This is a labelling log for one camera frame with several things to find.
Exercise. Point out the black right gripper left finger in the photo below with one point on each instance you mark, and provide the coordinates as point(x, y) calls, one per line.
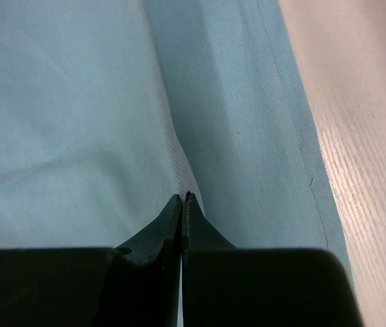
point(134, 284)

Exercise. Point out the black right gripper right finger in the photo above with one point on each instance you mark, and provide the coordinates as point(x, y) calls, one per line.
point(223, 285)

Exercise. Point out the light blue trousers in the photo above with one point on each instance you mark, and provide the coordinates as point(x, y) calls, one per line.
point(108, 108)

